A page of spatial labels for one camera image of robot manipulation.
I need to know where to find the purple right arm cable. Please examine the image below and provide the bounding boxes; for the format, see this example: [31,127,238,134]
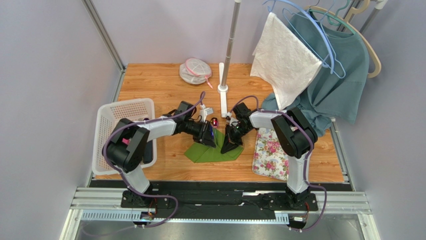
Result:
[229,95,329,233]

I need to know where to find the blue wire hanger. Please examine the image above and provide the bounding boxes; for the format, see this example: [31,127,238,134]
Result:
[268,0,351,79]

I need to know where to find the white mesh laundry bag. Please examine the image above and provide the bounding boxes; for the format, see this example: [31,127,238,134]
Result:
[179,57,213,89]

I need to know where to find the teal t-shirt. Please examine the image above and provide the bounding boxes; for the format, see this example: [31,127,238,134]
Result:
[261,12,370,137]

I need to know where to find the floral pattern tray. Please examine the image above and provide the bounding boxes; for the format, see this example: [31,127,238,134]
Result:
[252,128,290,182]

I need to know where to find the white plastic basket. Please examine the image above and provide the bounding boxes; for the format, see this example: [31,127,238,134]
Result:
[92,98,155,176]

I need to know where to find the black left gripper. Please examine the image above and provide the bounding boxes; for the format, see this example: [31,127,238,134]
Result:
[183,119,216,149]

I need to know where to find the grey pole with white base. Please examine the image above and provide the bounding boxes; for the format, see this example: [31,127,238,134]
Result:
[217,0,242,119]

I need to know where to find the wooden hanger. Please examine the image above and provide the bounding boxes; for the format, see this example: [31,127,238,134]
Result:
[304,5,382,79]

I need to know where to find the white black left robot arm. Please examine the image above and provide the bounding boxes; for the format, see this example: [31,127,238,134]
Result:
[102,101,216,200]

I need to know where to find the rainbow metallic spoon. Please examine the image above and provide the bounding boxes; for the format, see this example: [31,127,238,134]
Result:
[210,117,219,129]

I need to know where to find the green paper napkin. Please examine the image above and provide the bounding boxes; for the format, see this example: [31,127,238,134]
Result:
[184,129,244,163]

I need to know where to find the white towel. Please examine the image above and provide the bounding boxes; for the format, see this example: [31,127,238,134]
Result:
[250,12,322,110]

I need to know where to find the green hanger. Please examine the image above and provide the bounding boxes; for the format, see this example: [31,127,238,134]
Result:
[305,0,357,35]

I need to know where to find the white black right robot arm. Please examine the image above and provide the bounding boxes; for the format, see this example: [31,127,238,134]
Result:
[220,101,318,209]

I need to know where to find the dark cutlery pouch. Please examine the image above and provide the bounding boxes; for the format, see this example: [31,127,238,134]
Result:
[142,140,154,164]

